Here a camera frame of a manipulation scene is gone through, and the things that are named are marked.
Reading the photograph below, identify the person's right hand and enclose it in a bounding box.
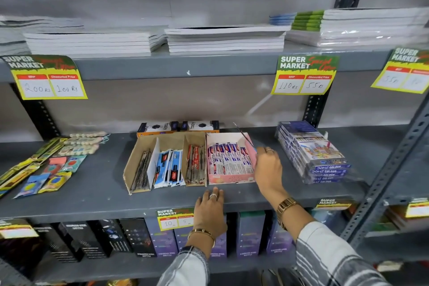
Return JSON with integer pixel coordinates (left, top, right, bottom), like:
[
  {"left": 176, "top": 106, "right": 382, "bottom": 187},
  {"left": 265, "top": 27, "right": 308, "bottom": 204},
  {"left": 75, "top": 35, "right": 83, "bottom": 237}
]
[{"left": 254, "top": 146, "right": 290, "bottom": 204}]

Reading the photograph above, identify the person's left hand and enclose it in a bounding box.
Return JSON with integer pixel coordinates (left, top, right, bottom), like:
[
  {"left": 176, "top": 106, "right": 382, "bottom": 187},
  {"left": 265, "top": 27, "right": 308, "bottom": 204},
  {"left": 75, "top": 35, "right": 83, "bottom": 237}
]
[{"left": 193, "top": 187, "right": 228, "bottom": 231}]

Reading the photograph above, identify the thin dark pen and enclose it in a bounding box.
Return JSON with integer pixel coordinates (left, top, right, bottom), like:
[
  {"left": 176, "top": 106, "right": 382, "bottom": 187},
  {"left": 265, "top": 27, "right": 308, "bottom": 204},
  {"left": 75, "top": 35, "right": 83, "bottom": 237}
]
[{"left": 233, "top": 122, "right": 254, "bottom": 146}]

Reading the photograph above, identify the person's left forearm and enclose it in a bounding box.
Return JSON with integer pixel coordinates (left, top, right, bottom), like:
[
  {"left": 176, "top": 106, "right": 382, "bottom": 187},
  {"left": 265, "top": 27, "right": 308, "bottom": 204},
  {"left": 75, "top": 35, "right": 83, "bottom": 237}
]
[{"left": 186, "top": 233, "right": 215, "bottom": 253}]

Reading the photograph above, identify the person's right forearm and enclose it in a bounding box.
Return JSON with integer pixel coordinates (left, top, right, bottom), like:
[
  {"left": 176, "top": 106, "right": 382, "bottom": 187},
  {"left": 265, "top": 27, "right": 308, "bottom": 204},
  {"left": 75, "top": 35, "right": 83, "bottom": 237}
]
[{"left": 284, "top": 205, "right": 310, "bottom": 241}]

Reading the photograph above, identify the pink cardboard box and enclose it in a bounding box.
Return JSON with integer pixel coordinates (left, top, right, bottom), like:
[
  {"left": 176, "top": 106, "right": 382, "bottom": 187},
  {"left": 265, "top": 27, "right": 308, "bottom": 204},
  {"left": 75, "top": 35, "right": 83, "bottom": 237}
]
[{"left": 206, "top": 132, "right": 258, "bottom": 185}]

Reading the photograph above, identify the bundle of red pens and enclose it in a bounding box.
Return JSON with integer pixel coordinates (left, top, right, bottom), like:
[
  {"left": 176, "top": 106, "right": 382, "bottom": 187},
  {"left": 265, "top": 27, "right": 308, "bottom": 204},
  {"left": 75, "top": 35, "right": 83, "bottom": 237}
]
[{"left": 186, "top": 144, "right": 206, "bottom": 186}]

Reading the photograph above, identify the row of red blue pen packets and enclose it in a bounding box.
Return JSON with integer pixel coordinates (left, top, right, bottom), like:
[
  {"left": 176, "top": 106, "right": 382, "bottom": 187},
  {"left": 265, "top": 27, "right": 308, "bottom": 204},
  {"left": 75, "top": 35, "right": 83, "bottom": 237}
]
[{"left": 207, "top": 142, "right": 256, "bottom": 176}]

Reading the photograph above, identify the small yellow green price tag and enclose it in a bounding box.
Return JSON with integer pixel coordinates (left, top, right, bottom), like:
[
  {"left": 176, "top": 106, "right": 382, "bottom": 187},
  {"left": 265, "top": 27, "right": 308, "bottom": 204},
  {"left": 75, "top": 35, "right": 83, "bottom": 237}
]
[
  {"left": 0, "top": 218, "right": 40, "bottom": 240},
  {"left": 314, "top": 198, "right": 353, "bottom": 211},
  {"left": 404, "top": 198, "right": 429, "bottom": 219},
  {"left": 156, "top": 208, "right": 195, "bottom": 231}
]

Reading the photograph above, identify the wrapped stack of blue pencil boxes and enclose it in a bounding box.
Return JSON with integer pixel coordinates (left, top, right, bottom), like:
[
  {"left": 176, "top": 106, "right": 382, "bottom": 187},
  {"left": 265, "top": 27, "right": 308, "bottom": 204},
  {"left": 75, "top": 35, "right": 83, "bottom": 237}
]
[{"left": 275, "top": 120, "right": 352, "bottom": 185}]

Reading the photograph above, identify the row of blue white pen packets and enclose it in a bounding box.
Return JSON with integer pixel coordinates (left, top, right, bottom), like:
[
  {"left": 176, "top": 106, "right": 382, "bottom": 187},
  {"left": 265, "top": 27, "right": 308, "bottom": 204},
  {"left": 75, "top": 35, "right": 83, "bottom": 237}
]
[{"left": 153, "top": 149, "right": 185, "bottom": 189}]

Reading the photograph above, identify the purple bottle box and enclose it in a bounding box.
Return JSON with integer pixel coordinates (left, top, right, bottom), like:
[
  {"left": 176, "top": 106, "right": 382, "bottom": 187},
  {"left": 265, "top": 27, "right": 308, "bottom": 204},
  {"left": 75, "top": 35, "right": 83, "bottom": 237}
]
[
  {"left": 236, "top": 210, "right": 266, "bottom": 258},
  {"left": 144, "top": 217, "right": 179, "bottom": 258},
  {"left": 174, "top": 225, "right": 196, "bottom": 252},
  {"left": 266, "top": 211, "right": 296, "bottom": 256},
  {"left": 210, "top": 215, "right": 228, "bottom": 260}
]

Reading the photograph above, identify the gold wrist watch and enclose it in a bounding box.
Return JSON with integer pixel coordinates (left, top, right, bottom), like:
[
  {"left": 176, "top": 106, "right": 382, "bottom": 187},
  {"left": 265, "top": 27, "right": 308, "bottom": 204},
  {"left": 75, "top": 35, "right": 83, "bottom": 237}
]
[{"left": 276, "top": 197, "right": 299, "bottom": 230}]

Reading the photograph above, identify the orange black pencil box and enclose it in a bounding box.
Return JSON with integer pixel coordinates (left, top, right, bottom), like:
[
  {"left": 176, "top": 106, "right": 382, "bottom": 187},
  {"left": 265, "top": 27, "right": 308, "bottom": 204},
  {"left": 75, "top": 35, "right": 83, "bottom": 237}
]
[
  {"left": 136, "top": 121, "right": 179, "bottom": 138},
  {"left": 180, "top": 120, "right": 220, "bottom": 133}
]

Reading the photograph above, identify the bundle of dark pens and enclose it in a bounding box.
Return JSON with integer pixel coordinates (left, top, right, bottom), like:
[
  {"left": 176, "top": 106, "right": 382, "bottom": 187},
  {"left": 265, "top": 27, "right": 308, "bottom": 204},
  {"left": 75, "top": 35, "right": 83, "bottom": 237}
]
[{"left": 130, "top": 149, "right": 152, "bottom": 192}]

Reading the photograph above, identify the brown cardboard divider box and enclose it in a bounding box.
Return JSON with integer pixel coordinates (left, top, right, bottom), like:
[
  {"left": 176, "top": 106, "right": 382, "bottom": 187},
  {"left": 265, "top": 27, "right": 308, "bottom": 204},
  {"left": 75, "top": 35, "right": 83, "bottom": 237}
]
[{"left": 123, "top": 132, "right": 208, "bottom": 195}]

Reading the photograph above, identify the black bottle box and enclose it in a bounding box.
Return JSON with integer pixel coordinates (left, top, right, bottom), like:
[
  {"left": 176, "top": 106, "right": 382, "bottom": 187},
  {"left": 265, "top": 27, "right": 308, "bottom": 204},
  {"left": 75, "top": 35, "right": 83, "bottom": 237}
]
[
  {"left": 33, "top": 224, "right": 85, "bottom": 263},
  {"left": 60, "top": 221, "right": 113, "bottom": 258},
  {"left": 90, "top": 219, "right": 133, "bottom": 253},
  {"left": 119, "top": 218, "right": 157, "bottom": 258}
]

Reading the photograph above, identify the grey metal shelving rack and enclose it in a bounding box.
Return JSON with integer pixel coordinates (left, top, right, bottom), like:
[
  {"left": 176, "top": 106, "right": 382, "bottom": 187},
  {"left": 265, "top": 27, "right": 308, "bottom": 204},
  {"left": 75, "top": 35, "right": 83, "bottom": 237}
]
[{"left": 0, "top": 0, "right": 416, "bottom": 280}]

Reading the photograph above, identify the grey white striped shirt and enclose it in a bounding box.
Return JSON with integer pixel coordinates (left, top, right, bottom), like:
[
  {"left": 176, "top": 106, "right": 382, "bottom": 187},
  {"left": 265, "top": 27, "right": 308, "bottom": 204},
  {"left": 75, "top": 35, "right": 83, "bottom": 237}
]
[{"left": 157, "top": 221, "right": 391, "bottom": 286}]

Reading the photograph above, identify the grey perforated side rack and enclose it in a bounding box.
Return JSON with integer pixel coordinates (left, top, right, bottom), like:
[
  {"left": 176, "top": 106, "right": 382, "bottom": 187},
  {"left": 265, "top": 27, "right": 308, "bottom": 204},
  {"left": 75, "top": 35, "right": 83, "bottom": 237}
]
[{"left": 340, "top": 93, "right": 429, "bottom": 264}]

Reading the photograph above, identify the cream eraser strip pack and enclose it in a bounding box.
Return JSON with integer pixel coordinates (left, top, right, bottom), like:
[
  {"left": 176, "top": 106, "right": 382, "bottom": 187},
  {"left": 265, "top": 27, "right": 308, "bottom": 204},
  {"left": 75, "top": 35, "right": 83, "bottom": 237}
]
[
  {"left": 55, "top": 144, "right": 100, "bottom": 158},
  {"left": 63, "top": 136, "right": 110, "bottom": 146},
  {"left": 69, "top": 131, "right": 108, "bottom": 139}
]

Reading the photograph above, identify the stack of blue spine notebooks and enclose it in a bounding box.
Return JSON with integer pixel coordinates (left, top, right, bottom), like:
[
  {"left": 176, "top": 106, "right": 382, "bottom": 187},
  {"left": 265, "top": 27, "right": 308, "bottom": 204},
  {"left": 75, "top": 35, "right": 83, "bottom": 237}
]
[{"left": 269, "top": 12, "right": 298, "bottom": 26}]

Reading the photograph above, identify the teal sharpener pack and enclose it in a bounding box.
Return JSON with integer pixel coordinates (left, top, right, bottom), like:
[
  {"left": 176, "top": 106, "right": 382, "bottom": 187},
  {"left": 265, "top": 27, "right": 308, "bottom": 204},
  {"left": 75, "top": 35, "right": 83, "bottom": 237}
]
[{"left": 65, "top": 155, "right": 87, "bottom": 174}]

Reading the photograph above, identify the stack of green spine notebooks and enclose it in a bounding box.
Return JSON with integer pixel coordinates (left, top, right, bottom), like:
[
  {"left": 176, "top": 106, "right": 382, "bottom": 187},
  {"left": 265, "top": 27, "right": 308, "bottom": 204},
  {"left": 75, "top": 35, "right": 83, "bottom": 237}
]
[{"left": 291, "top": 10, "right": 325, "bottom": 32}]

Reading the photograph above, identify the yellow sharpener pack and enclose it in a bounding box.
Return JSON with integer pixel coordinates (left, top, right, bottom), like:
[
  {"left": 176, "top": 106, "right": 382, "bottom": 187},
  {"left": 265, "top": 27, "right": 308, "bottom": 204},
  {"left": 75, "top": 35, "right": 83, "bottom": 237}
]
[{"left": 38, "top": 171, "right": 72, "bottom": 194}]

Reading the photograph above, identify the tilted yellow green price tag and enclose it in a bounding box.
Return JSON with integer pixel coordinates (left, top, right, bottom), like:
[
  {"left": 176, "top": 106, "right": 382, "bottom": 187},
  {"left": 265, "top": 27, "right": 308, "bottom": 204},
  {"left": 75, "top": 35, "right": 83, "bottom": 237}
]
[{"left": 371, "top": 47, "right": 429, "bottom": 95}]

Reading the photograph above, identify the wrapped stack of white notebooks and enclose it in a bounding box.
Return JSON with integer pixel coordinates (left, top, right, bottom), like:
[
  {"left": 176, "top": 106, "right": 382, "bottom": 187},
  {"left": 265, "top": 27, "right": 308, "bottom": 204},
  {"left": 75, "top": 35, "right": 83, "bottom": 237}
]
[{"left": 286, "top": 7, "right": 429, "bottom": 48}]

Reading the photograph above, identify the yellow green pencil packet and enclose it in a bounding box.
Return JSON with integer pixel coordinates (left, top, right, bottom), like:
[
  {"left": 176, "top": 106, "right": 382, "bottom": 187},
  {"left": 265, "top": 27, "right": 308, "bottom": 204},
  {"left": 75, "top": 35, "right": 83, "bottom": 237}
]
[
  {"left": 0, "top": 161, "right": 41, "bottom": 197},
  {"left": 29, "top": 137, "right": 68, "bottom": 163}
]

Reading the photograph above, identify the blue sharpener pack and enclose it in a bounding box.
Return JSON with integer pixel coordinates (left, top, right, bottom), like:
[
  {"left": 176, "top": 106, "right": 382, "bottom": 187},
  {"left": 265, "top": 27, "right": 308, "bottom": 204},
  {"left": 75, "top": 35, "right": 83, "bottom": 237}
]
[{"left": 13, "top": 173, "right": 51, "bottom": 199}]

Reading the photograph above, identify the large yellow green price tag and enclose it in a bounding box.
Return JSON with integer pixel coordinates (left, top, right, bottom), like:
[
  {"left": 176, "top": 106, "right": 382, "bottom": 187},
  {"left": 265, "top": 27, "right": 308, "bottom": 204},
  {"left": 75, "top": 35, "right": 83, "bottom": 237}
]
[{"left": 0, "top": 54, "right": 88, "bottom": 101}]

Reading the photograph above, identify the gold bangle bracelet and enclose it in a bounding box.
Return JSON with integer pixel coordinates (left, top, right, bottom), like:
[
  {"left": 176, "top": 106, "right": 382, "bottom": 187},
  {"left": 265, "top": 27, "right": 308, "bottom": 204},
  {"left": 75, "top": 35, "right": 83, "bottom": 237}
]
[{"left": 187, "top": 228, "right": 216, "bottom": 249}]

